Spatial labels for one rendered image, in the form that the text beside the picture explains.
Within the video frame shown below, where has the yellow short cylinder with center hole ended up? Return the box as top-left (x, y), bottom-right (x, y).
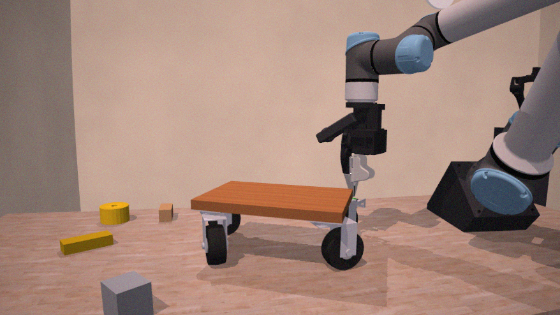
top-left (99, 202), bottom-right (129, 225)

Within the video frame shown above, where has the yellow rectangular bar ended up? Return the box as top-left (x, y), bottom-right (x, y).
top-left (59, 230), bottom-right (114, 256)

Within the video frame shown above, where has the brown rectangular block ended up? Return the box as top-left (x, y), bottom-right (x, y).
top-left (159, 203), bottom-right (173, 222)

